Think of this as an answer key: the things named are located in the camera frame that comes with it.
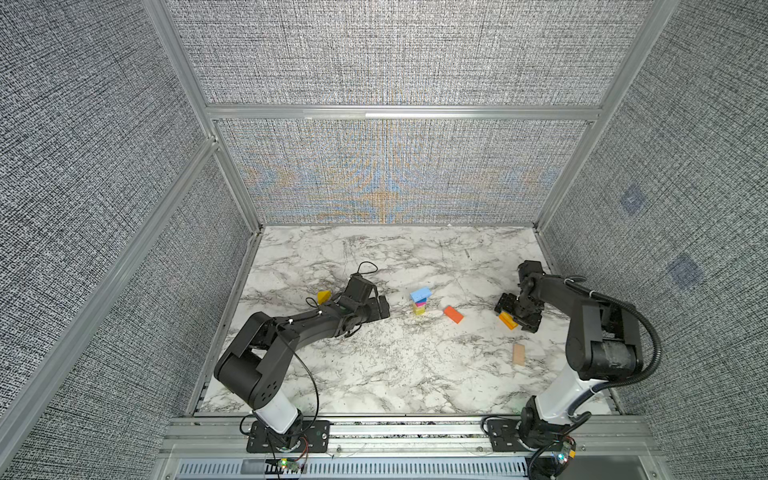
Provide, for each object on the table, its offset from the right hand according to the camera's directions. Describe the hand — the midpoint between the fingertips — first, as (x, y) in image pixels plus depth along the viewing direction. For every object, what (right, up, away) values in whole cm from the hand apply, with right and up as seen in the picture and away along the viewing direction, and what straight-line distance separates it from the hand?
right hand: (510, 317), depth 95 cm
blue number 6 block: (-29, +6, -5) cm, 30 cm away
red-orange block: (-18, +1, +1) cm, 18 cm away
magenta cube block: (-29, +4, -3) cm, 29 cm away
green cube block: (-29, +2, -1) cm, 29 cm away
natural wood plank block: (-2, -9, -9) cm, 13 cm away
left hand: (-42, +3, -2) cm, 42 cm away
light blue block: (-30, +8, -7) cm, 31 cm away
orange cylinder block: (-3, 0, -4) cm, 5 cm away
